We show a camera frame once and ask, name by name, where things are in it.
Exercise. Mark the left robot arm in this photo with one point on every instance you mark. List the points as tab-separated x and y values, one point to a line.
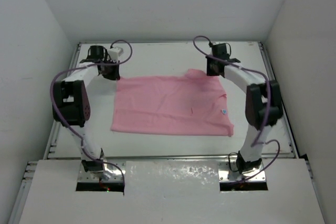
71	106

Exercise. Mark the pink t-shirt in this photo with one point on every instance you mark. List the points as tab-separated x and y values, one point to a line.
193	104

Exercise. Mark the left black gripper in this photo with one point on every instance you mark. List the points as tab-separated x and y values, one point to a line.
111	72

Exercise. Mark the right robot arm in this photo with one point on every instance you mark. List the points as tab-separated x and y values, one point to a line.
263	103

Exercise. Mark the aluminium table frame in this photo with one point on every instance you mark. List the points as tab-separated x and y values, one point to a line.
168	59

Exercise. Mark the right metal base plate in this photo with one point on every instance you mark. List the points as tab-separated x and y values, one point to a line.
228	172

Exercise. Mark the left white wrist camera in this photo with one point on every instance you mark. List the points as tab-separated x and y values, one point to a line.
115	52

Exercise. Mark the white front cover board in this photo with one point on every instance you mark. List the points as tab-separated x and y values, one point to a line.
168	192

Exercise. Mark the metal base plate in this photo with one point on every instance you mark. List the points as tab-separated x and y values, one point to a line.
228	172
111	171

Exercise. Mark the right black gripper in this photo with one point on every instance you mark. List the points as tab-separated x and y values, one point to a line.
209	72

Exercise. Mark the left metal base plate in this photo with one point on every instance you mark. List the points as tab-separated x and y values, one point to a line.
111	171

